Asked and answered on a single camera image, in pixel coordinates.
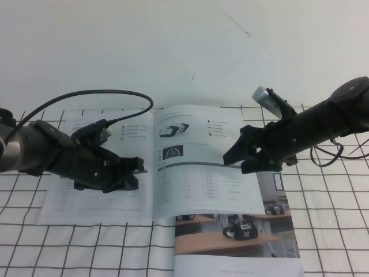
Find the robotics brochure with classroom photo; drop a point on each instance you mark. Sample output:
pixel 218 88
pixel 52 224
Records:
pixel 230 248

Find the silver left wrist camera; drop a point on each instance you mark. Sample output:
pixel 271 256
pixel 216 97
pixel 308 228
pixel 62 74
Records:
pixel 108 132

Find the white product catalogue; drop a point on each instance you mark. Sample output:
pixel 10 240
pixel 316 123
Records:
pixel 187 187

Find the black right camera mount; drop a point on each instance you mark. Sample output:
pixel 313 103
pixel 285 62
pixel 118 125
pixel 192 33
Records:
pixel 286 109

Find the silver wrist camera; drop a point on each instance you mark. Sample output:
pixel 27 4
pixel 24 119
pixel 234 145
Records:
pixel 263 98
pixel 108 132

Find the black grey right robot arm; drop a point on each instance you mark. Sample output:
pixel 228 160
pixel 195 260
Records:
pixel 354 104

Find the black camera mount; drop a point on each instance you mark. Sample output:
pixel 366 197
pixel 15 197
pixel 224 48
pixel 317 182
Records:
pixel 286 109
pixel 86 131

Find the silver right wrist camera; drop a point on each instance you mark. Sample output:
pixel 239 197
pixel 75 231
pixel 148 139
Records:
pixel 263 98

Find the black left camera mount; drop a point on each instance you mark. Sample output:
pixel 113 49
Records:
pixel 86 131

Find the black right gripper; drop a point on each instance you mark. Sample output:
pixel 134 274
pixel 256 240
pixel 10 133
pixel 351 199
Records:
pixel 311 127

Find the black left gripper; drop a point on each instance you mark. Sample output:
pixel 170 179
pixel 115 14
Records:
pixel 72 164

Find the white black-grid tablecloth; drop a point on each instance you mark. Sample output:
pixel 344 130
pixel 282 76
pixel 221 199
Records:
pixel 86 251

